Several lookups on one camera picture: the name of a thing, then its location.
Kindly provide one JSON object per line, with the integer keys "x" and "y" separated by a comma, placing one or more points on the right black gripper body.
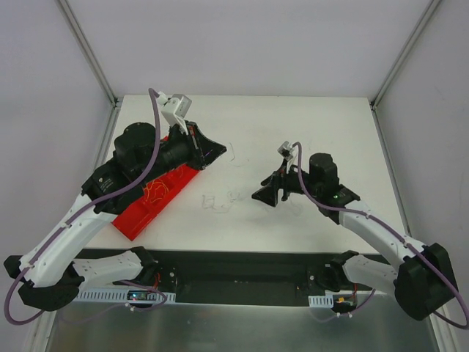
{"x": 282, "y": 183}

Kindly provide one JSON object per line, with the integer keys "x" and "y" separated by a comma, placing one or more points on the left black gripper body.
{"x": 198, "y": 145}

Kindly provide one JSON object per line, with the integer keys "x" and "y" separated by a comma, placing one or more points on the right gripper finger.
{"x": 268, "y": 193}
{"x": 276, "y": 179}

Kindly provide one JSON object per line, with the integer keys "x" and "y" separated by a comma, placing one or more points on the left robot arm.
{"x": 50, "y": 276}

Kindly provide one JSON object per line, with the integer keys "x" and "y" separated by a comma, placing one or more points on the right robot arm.
{"x": 419, "y": 277}

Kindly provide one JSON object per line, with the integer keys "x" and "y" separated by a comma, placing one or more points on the red plastic divided tray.
{"x": 157, "y": 195}

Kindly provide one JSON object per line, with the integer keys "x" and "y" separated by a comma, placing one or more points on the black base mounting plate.
{"x": 241, "y": 278}

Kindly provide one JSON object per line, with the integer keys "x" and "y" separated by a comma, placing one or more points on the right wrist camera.
{"x": 287, "y": 151}

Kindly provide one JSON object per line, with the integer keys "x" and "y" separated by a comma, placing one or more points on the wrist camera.
{"x": 174, "y": 108}
{"x": 287, "y": 151}

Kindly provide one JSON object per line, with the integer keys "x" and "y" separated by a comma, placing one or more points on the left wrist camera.
{"x": 174, "y": 108}

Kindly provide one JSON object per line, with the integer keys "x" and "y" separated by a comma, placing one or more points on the right aluminium frame post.
{"x": 406, "y": 50}

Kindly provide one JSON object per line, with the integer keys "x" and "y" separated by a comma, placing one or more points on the aluminium frame post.
{"x": 406, "y": 50}
{"x": 87, "y": 50}

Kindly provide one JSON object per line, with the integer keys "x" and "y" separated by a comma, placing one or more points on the right white cable duct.
{"x": 325, "y": 301}

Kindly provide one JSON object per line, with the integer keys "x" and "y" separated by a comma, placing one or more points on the white cable duct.
{"x": 325, "y": 301}
{"x": 125, "y": 295}

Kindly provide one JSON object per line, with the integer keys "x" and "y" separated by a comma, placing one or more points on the left white cable duct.
{"x": 125, "y": 295}

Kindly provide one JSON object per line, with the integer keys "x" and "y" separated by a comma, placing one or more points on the left aluminium frame post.
{"x": 87, "y": 50}

